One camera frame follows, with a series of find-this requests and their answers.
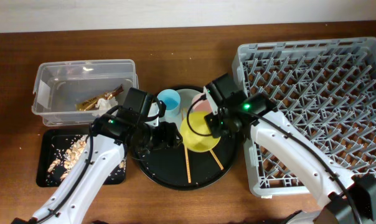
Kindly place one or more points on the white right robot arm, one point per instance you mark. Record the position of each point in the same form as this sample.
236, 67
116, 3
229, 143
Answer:
343, 198

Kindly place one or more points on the pink plastic cup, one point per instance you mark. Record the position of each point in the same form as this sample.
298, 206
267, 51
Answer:
202, 105

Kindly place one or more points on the right wooden chopstick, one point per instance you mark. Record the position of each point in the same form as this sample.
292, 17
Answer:
216, 159

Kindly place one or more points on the gold snack wrapper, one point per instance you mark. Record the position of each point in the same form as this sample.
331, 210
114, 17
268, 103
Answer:
88, 105

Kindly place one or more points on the left wooden chopstick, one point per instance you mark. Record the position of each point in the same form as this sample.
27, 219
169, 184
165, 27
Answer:
183, 113

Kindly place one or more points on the round black serving tray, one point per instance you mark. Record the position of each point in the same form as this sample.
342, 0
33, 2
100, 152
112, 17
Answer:
167, 167

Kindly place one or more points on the clear plastic bin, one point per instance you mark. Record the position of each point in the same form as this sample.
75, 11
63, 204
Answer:
60, 86

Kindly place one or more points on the peanut shell food scraps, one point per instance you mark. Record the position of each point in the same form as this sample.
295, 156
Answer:
68, 155

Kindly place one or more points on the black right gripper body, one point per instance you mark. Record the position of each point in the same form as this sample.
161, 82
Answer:
213, 121

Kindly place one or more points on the grey dishwasher rack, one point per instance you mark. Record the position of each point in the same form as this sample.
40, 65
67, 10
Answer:
326, 89

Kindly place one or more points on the blue plastic cup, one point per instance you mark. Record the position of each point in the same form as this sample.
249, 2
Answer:
172, 101

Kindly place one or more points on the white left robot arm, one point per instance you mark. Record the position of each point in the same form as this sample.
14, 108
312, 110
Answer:
71, 200

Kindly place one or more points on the wooden chopstick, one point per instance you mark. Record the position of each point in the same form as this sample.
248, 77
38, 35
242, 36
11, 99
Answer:
183, 113
216, 159

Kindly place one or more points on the yellow bowl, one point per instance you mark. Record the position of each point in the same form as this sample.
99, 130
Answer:
197, 137

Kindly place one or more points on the white tissue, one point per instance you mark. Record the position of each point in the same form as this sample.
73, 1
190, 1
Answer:
103, 105

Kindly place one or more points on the light grey plate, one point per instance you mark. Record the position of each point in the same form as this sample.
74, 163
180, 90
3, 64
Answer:
186, 95

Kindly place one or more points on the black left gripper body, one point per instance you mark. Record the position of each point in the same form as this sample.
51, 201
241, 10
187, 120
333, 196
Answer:
168, 137

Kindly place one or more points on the black rectangular tray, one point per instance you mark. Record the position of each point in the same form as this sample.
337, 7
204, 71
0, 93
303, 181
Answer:
45, 150

